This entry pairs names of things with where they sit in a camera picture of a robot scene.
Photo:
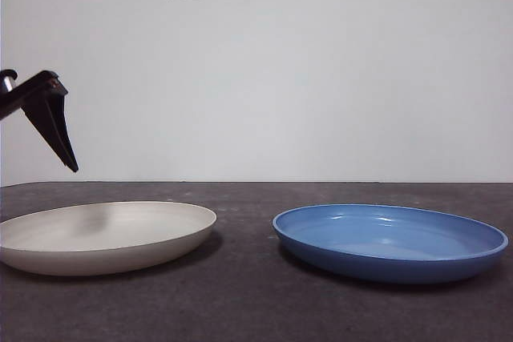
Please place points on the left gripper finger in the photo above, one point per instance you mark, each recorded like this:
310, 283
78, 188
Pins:
50, 129

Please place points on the white round plate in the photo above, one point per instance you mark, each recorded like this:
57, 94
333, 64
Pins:
120, 242

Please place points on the blue round plate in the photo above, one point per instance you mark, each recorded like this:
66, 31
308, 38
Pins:
384, 238

